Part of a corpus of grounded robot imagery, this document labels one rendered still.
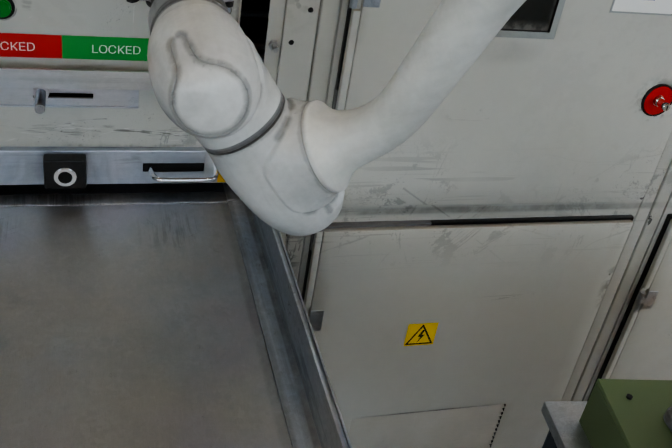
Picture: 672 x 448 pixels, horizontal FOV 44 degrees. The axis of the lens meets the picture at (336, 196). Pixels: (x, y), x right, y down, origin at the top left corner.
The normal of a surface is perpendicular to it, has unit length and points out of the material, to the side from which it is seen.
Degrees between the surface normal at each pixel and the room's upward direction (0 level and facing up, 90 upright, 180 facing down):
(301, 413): 0
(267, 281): 0
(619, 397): 4
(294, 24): 90
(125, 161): 90
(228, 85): 73
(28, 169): 90
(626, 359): 90
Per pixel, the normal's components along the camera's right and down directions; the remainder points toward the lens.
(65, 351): 0.15, -0.84
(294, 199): 0.02, 0.70
